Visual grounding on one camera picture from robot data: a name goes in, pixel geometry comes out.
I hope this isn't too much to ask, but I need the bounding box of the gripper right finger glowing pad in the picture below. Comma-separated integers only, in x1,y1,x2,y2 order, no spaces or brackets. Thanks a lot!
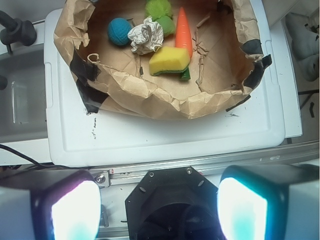
217,164,320,240

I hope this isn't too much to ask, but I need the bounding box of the blue rubber ball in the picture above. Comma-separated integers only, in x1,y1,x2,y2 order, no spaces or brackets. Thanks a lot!
107,17,132,46

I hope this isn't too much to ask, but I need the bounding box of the aluminium rail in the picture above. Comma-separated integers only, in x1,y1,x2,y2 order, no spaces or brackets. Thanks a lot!
89,140,320,188

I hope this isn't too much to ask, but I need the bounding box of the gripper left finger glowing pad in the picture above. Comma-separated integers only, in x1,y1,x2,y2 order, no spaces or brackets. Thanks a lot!
0,169,101,240

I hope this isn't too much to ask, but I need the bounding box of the brown paper bag tray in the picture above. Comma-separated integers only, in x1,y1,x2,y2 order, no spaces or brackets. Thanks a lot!
54,0,272,120

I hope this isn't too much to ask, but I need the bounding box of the crumpled white paper ball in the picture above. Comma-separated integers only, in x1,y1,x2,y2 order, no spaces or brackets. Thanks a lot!
127,16,164,55

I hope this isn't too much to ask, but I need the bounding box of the white plastic lid board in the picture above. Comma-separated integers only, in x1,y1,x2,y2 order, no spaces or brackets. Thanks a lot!
44,9,285,167

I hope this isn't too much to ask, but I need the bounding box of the black clamp knob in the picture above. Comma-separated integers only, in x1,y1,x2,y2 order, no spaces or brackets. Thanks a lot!
0,10,37,55

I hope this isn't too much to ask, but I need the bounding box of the grey plush toy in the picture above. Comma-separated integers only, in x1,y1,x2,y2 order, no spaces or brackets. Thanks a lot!
285,13,320,82

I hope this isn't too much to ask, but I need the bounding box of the orange toy carrot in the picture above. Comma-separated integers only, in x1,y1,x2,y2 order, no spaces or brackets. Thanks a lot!
175,7,193,58

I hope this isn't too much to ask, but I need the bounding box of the black cable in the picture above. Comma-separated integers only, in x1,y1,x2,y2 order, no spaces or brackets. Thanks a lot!
0,144,73,171

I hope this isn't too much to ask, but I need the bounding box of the green plush toy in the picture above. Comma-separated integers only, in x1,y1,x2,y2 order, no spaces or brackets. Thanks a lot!
145,0,176,37

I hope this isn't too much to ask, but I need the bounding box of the yellow green sponge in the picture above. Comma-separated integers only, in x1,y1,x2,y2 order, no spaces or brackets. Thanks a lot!
149,46,191,76

